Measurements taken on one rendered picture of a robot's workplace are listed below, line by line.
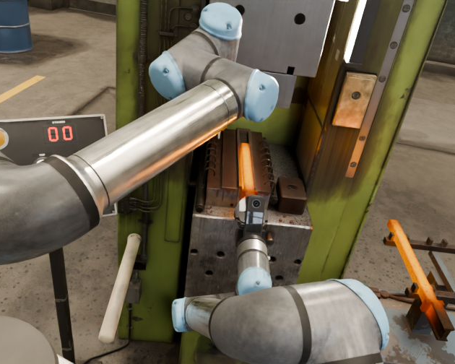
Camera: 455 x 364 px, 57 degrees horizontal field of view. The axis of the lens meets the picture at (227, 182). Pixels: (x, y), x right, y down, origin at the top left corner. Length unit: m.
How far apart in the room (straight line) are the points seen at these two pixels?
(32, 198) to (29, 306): 1.85
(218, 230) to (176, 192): 0.25
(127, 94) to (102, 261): 1.31
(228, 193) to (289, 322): 0.75
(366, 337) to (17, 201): 0.49
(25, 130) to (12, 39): 4.53
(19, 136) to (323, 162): 0.92
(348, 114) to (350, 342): 0.85
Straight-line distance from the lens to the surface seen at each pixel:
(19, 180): 0.47
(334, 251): 1.71
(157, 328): 2.01
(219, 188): 1.31
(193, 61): 0.70
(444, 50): 7.57
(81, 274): 2.40
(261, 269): 0.96
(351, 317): 0.66
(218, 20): 0.77
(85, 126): 1.19
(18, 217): 0.46
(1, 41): 5.69
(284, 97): 1.17
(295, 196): 1.34
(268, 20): 1.11
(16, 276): 2.46
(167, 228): 1.60
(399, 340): 1.46
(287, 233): 1.34
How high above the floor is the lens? 1.70
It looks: 32 degrees down
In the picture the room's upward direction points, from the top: 9 degrees clockwise
